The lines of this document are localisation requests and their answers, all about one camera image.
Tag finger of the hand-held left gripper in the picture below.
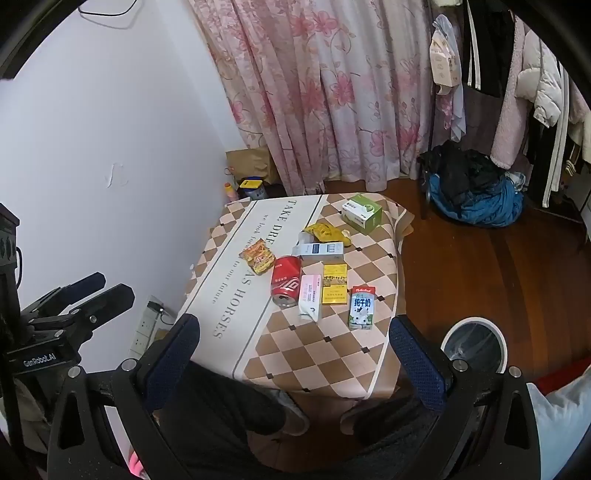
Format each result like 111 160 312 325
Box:
21 272 107 320
33 284 136 343

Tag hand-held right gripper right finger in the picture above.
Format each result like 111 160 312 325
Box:
389 315 543 480

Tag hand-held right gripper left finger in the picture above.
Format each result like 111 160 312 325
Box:
46 313 218 480

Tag white round trash bin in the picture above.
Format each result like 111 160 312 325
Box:
440 316 509 374

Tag yellow box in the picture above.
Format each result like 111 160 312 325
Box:
321 262 348 305

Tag orange snack packet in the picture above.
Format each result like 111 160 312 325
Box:
239 237 276 276

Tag white power strip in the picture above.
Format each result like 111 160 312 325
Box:
129 295 176 358

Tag clear bin liner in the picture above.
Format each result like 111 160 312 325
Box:
449 322 502 361

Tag blue and white milk carton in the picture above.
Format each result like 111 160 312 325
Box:
348 285 377 330

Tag person's left leg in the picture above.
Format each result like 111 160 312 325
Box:
157 360 287 480

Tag person's leg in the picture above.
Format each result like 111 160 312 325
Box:
157 360 287 480
286 399 446 480

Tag person's right leg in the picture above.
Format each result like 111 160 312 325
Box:
286 399 446 480

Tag checkered tablecloth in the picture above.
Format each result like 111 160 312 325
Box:
178 193 416 402

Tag red soda can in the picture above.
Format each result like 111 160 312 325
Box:
270 255 303 308

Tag pink and white carton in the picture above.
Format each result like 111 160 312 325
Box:
298 274 322 321

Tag white shoe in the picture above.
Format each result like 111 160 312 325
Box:
276 390 310 437

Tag red blanket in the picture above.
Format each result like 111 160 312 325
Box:
536 373 583 394

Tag white and blue box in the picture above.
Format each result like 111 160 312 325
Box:
295 241 345 258

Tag green tissue box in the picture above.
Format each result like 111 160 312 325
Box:
341 194 383 233

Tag white pillow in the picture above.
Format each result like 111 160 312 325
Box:
526 378 591 480

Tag yellow crumpled packet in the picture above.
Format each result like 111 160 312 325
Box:
302 222 345 244

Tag blue clothing pile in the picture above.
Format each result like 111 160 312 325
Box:
427 175 525 227

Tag blue and yellow can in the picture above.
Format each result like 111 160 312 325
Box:
238 178 269 201

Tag brown paper bag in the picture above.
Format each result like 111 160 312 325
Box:
225 147 278 185

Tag black clothing pile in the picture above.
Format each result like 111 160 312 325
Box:
418 141 502 206

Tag black pants with white stripes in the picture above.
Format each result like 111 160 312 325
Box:
526 60 573 208

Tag pink fleece robe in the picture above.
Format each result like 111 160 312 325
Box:
489 18 532 169

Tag pink floral curtain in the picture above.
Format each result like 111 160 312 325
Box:
189 0 435 197

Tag white puffer jacket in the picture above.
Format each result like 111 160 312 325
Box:
515 32 575 127

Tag beige hanging bag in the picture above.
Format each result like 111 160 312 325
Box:
429 14 465 95

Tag black jacket with white stripes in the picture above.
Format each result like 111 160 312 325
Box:
462 0 515 97

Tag black cable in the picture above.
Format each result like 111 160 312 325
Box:
78 0 137 17

